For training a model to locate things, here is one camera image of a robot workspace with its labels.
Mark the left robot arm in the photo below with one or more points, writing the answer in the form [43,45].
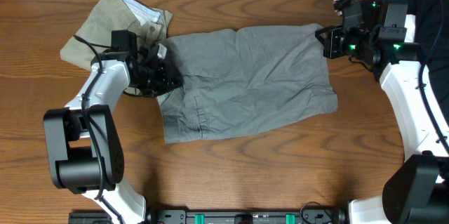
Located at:
[84,151]

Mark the left green clamp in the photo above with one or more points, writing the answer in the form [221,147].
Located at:
[199,219]

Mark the grey shorts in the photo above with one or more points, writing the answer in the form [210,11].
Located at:
[243,82]

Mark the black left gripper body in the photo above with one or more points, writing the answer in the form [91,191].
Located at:
[153,81]

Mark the black garment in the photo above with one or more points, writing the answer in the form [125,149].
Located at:
[431,33]

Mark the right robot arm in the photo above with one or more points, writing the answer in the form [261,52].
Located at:
[378,39]

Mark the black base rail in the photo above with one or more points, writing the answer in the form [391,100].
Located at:
[313,215]

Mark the folded khaki shorts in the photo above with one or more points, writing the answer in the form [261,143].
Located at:
[108,43]

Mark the green clamp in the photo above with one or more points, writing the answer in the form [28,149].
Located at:
[290,219]
[199,219]

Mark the right green clamp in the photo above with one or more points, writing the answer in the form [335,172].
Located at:
[290,219]

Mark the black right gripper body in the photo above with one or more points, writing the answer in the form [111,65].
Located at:
[351,43]

